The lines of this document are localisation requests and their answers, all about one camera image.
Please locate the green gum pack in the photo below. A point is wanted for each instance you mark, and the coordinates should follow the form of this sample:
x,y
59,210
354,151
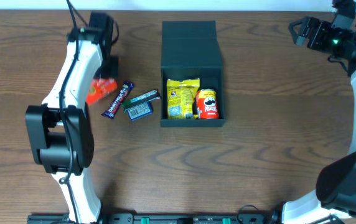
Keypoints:
x,y
145,97

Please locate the black gift box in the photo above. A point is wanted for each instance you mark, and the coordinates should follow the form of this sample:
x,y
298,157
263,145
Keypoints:
x,y
190,50

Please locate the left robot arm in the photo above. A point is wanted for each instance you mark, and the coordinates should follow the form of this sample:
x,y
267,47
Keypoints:
x,y
59,129

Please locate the yellow snack bag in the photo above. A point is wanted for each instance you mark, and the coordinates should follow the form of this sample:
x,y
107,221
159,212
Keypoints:
x,y
181,98

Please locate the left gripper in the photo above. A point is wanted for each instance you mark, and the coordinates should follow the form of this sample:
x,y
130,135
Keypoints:
x,y
112,66

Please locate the blue small card box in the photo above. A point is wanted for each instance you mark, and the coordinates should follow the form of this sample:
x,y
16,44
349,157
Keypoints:
x,y
139,111

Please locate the red Pringles can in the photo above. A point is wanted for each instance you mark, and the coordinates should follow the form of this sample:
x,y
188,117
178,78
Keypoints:
x,y
206,103

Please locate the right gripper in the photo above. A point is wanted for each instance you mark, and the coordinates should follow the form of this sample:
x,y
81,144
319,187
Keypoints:
x,y
312,33

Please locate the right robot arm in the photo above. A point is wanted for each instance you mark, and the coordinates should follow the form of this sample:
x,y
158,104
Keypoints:
x,y
334,198

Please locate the purple Dairy Milk bar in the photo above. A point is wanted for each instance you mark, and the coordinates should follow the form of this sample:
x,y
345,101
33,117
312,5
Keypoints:
x,y
116,103

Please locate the red candy bag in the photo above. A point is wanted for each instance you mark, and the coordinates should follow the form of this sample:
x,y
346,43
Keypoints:
x,y
100,88

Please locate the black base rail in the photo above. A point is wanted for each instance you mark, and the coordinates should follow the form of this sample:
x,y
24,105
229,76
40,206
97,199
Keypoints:
x,y
241,218

